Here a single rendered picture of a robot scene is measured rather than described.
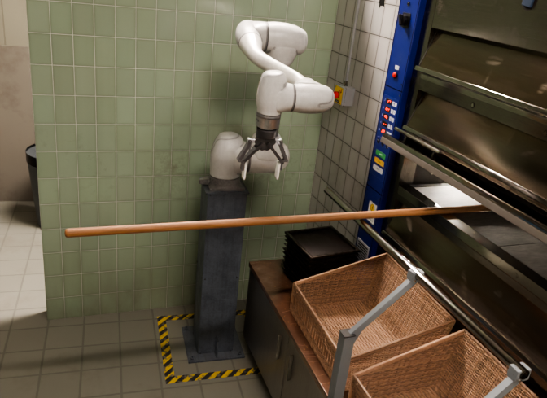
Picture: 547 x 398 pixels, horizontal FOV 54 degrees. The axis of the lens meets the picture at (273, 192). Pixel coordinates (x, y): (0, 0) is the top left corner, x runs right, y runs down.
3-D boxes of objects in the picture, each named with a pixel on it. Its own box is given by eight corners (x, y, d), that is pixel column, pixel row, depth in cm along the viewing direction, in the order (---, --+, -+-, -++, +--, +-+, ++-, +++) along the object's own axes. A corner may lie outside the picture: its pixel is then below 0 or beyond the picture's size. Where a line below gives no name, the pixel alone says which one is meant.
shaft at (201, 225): (64, 239, 176) (63, 231, 174) (64, 235, 178) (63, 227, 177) (491, 212, 232) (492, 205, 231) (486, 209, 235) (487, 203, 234)
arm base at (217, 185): (196, 177, 282) (196, 168, 280) (237, 177, 289) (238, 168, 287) (201, 191, 266) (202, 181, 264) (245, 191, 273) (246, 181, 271)
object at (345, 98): (344, 102, 299) (347, 84, 296) (352, 107, 291) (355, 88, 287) (332, 102, 297) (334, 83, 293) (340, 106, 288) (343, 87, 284)
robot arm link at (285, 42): (242, 162, 286) (282, 163, 291) (247, 178, 273) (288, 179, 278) (260, 15, 245) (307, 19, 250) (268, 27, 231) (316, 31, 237)
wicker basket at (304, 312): (378, 299, 271) (387, 251, 260) (444, 376, 222) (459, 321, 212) (286, 308, 255) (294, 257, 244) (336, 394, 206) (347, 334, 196)
